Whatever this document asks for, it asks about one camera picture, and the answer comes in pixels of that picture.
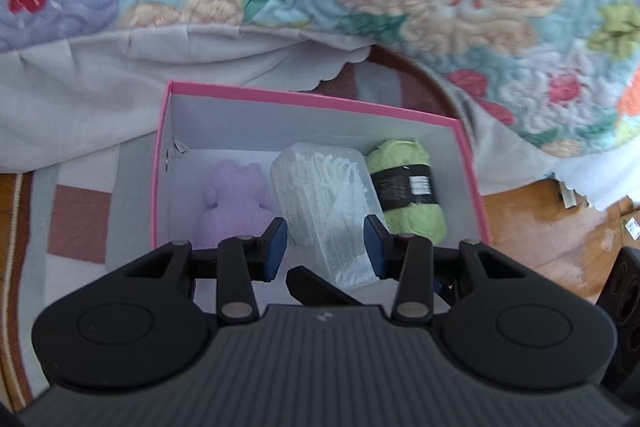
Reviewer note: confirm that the purple plush toy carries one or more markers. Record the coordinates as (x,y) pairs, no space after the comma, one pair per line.
(235,202)

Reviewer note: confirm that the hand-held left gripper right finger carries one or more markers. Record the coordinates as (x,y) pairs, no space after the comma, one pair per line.
(373,248)

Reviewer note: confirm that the floral quilted bedspread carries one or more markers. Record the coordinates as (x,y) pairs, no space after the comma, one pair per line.
(450,7)

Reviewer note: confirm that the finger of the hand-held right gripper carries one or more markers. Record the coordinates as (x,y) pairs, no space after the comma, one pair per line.
(320,288)

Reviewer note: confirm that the pink cardboard box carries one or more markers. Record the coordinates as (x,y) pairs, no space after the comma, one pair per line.
(310,127)

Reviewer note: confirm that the brown cardboard piece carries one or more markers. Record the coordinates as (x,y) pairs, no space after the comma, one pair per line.
(631,227)

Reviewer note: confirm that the checkered grey red rug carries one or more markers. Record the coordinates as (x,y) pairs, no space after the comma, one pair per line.
(75,217)

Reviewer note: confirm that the green yarn ball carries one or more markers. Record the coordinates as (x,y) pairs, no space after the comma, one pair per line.
(405,217)

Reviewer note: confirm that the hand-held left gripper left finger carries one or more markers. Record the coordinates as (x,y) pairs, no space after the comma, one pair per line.
(274,248)

